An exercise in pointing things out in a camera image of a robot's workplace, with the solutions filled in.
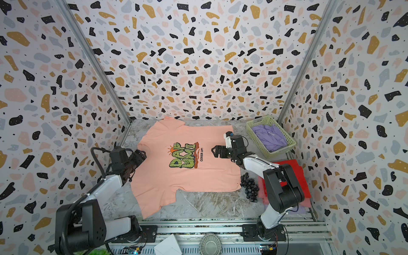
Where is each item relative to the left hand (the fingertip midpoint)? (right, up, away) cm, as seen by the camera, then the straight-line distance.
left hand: (141, 152), depth 88 cm
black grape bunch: (+60, -19, -4) cm, 63 cm away
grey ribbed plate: (+39, -40, -17) cm, 58 cm away
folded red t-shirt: (+75, -6, -24) cm, 79 cm away
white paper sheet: (+21, -38, -20) cm, 48 cm away
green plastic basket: (+81, +20, +29) cm, 89 cm away
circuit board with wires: (+4, -41, -18) cm, 45 cm away
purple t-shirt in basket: (+80, +9, +22) cm, 83 cm away
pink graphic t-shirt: (+18, -6, +12) cm, 23 cm away
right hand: (+42, +3, +4) cm, 42 cm away
